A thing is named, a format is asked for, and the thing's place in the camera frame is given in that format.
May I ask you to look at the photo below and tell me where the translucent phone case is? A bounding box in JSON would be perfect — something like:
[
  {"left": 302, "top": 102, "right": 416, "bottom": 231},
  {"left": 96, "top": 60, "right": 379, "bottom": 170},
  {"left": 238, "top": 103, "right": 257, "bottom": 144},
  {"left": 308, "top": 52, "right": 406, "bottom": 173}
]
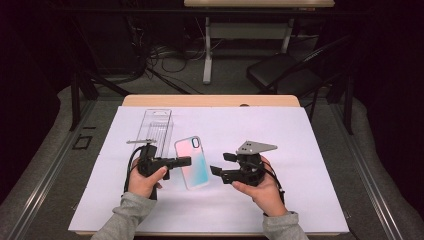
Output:
[{"left": 173, "top": 135, "right": 211, "bottom": 191}]

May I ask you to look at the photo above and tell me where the hand-held gripper cable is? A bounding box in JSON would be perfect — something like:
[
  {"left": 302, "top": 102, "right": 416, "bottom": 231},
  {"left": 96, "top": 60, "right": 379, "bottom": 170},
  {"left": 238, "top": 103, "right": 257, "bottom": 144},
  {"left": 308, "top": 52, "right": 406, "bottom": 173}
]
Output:
[
  {"left": 263, "top": 162, "right": 286, "bottom": 205},
  {"left": 123, "top": 146, "right": 148, "bottom": 195}
]

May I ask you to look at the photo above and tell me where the left hand-held gripper cable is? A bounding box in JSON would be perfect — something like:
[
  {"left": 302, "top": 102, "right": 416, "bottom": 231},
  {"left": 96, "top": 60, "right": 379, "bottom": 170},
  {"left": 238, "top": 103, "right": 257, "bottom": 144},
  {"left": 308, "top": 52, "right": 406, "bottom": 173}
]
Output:
[{"left": 123, "top": 146, "right": 148, "bottom": 195}]

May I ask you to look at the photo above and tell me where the white table sheet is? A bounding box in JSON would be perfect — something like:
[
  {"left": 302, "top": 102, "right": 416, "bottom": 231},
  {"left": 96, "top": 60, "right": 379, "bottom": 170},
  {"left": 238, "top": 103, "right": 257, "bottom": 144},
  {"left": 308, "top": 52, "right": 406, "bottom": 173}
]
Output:
[{"left": 68, "top": 105, "right": 350, "bottom": 234}]

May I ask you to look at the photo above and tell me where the person's left hand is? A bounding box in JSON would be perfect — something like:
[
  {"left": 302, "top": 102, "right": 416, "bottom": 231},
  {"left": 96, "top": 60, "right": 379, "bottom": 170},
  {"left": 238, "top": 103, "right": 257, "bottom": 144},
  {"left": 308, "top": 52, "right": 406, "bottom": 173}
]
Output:
[{"left": 128, "top": 159, "right": 169, "bottom": 199}]

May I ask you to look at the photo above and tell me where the black metal stand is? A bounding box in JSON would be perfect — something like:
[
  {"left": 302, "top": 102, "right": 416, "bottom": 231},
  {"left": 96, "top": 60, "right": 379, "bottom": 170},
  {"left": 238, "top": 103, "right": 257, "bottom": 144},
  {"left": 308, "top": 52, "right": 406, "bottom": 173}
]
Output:
[{"left": 68, "top": 16, "right": 131, "bottom": 132}]

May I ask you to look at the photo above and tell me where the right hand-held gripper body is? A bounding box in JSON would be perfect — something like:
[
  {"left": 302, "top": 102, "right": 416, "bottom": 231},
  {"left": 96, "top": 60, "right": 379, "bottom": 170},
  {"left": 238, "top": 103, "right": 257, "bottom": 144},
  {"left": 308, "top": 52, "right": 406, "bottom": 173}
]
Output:
[{"left": 220, "top": 140, "right": 278, "bottom": 187}]

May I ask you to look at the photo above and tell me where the right hand-held gripper cable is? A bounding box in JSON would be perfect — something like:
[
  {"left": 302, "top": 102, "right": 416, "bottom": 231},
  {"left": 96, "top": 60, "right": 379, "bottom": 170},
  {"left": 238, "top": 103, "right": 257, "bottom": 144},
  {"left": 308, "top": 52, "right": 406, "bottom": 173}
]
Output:
[{"left": 263, "top": 162, "right": 286, "bottom": 205}]

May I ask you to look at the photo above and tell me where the black square floor frame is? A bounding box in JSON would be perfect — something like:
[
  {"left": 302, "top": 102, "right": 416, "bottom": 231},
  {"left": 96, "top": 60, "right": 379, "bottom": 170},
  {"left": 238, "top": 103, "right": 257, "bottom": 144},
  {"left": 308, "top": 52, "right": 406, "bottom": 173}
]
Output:
[{"left": 72, "top": 134, "right": 94, "bottom": 151}]

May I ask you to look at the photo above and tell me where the aluminium floor rail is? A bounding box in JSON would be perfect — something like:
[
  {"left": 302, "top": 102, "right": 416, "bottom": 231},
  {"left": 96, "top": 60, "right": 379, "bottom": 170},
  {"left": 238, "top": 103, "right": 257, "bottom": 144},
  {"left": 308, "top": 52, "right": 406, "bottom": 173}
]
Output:
[
  {"left": 6, "top": 99, "right": 98, "bottom": 240},
  {"left": 328, "top": 103, "right": 406, "bottom": 240}
]

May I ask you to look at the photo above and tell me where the clear plastic container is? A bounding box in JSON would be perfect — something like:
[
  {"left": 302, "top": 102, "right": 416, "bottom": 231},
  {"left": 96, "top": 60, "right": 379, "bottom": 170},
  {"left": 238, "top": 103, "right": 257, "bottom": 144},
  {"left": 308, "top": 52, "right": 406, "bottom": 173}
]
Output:
[{"left": 132, "top": 108, "right": 175, "bottom": 168}]

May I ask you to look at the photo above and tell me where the person's right hand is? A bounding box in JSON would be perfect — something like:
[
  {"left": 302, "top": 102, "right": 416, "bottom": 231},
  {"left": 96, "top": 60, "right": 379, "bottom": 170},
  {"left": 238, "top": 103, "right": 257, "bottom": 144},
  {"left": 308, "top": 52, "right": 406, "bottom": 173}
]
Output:
[{"left": 232, "top": 156, "right": 288, "bottom": 217}]

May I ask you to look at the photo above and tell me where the black folding chair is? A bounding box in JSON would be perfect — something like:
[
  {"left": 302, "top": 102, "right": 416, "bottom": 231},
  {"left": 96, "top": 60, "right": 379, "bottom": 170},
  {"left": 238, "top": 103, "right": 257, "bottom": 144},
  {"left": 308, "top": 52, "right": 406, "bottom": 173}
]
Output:
[{"left": 246, "top": 34, "right": 354, "bottom": 121}]

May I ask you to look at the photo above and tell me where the bundle of floor cables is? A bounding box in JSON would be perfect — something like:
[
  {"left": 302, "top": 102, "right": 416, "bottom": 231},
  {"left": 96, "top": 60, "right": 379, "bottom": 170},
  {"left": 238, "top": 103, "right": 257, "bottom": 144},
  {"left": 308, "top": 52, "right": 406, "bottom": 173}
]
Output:
[{"left": 126, "top": 16, "right": 208, "bottom": 78}]

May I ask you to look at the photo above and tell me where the desk with white legs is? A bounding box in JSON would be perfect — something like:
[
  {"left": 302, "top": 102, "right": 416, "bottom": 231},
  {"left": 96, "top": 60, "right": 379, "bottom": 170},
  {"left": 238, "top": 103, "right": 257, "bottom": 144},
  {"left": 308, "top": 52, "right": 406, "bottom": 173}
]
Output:
[{"left": 183, "top": 0, "right": 336, "bottom": 85}]

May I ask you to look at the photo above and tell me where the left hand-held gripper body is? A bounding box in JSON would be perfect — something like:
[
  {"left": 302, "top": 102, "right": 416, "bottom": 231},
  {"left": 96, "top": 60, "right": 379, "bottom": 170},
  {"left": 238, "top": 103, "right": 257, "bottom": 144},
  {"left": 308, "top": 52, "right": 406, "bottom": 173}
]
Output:
[{"left": 126, "top": 139, "right": 168, "bottom": 178}]

